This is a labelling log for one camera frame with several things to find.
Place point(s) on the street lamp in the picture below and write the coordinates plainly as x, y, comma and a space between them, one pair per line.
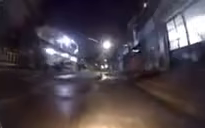
106, 44

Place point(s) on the dark asphalt road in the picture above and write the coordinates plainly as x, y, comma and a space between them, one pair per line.
100, 103

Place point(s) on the building with bright lights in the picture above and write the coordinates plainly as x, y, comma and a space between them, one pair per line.
58, 50

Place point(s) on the building with large lit window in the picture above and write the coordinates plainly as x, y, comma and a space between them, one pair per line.
180, 36

